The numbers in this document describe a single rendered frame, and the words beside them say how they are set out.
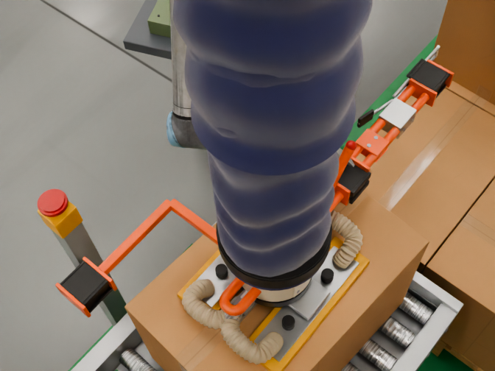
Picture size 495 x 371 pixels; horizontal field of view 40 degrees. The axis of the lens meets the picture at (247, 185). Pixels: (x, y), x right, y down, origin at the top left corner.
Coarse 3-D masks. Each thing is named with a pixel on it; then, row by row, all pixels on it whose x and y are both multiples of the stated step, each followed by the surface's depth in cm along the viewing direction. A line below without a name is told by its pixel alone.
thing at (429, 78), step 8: (424, 64) 165; (432, 64) 165; (416, 72) 164; (424, 72) 164; (432, 72) 164; (440, 72) 164; (448, 72) 164; (416, 80) 163; (424, 80) 163; (432, 80) 163; (440, 80) 162; (448, 80) 166; (416, 88) 164; (424, 88) 162; (432, 88) 161; (440, 88) 167; (416, 96) 166; (432, 96) 162; (432, 104) 164
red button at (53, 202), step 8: (48, 192) 158; (56, 192) 158; (40, 200) 157; (48, 200) 157; (56, 200) 157; (64, 200) 157; (40, 208) 156; (48, 208) 156; (56, 208) 156; (64, 208) 156; (48, 216) 156
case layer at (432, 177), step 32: (448, 96) 229; (416, 128) 223; (448, 128) 222; (480, 128) 222; (384, 160) 217; (416, 160) 216; (448, 160) 216; (480, 160) 216; (384, 192) 211; (416, 192) 211; (448, 192) 210; (480, 192) 210; (416, 224) 205; (448, 224) 205; (480, 224) 204; (448, 256) 199; (480, 256) 199; (448, 288) 198; (480, 288) 194; (480, 320) 199; (480, 352) 213
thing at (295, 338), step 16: (336, 240) 157; (320, 272) 152; (336, 272) 152; (352, 272) 153; (336, 288) 150; (336, 304) 150; (272, 320) 147; (288, 320) 144; (304, 320) 147; (320, 320) 147; (256, 336) 146; (288, 336) 145; (304, 336) 145; (288, 352) 144; (272, 368) 142
